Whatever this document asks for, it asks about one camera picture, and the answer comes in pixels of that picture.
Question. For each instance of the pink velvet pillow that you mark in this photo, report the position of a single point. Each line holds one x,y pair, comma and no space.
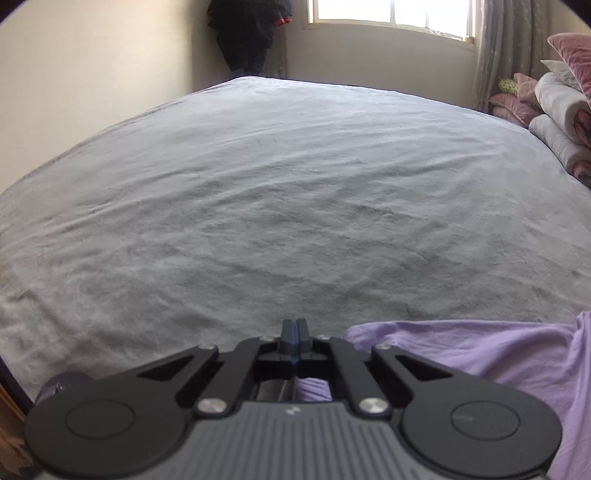
577,53

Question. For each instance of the purple shirt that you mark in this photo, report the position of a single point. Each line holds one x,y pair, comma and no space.
461,350

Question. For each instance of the dark hanging jacket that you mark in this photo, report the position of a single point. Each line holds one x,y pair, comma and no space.
249,37

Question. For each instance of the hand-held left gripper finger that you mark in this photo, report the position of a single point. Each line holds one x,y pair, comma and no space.
300,341
288,341

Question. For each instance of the small pink cushion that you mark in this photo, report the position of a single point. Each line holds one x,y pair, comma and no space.
512,108

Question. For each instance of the folded white pink quilt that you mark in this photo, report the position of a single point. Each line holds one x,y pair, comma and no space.
558,120

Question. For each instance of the white pillow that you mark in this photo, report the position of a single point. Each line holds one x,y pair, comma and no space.
561,71

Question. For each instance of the small green patterned cloth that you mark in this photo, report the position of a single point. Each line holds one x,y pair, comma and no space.
508,86

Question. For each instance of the window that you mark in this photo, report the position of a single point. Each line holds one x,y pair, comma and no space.
392,11

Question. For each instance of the grey patterned curtain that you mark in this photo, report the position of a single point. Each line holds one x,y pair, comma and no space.
503,46

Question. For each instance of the grey bed sheet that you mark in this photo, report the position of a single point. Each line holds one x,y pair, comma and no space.
277,207

